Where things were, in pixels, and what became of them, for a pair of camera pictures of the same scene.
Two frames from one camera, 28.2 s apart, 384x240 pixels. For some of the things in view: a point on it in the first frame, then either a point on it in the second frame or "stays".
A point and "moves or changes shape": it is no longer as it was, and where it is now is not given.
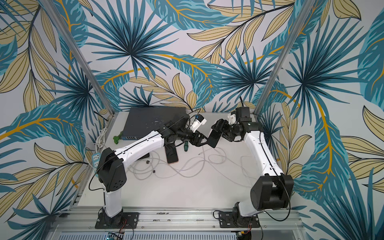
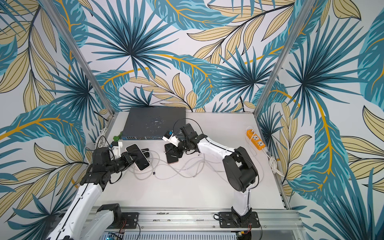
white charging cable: [225, 158] moves or changes shape
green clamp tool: [117, 138] stays
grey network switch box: [141, 121] stays
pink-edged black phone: [171, 153] stays
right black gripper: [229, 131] to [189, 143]
